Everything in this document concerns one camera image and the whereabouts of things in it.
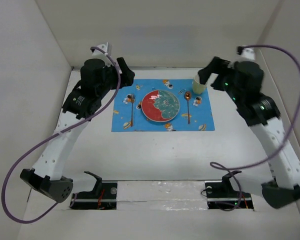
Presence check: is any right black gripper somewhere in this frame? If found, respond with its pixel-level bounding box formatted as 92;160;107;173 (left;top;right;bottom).
199;55;244;105

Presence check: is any copper fork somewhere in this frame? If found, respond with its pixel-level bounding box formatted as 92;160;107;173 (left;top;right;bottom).
130;93;136;127

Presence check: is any pale yellow mug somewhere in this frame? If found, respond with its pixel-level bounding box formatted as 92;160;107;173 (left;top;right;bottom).
192;74;207;95

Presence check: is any copper spoon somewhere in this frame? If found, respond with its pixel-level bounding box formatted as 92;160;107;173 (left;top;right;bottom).
184;91;192;124

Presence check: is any red and teal plate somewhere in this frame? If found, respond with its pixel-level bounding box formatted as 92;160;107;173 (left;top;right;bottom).
141;90;181;123

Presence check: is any blue astronaut print cloth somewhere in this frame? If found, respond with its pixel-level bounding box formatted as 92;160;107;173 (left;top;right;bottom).
111;79;215;132

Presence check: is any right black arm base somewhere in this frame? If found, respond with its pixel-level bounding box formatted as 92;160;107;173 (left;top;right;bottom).
200;174;254;212

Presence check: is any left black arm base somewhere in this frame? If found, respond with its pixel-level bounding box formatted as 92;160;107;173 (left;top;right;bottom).
69;171;118;211

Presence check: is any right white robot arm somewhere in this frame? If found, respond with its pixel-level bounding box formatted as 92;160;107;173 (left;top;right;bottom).
197;56;300;209

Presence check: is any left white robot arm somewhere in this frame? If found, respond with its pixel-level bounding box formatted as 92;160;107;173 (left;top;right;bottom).
20;57;135;203

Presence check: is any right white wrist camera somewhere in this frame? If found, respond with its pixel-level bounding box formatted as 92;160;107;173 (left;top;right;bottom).
236;46;256;61

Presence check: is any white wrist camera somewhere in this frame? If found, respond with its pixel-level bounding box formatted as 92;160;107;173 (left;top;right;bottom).
236;46;256;61
90;42;112;57

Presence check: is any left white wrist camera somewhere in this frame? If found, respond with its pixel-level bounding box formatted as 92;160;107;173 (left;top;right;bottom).
90;42;112;57

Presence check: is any metal rail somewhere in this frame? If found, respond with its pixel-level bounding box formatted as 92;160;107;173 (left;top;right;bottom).
71;196;239;204

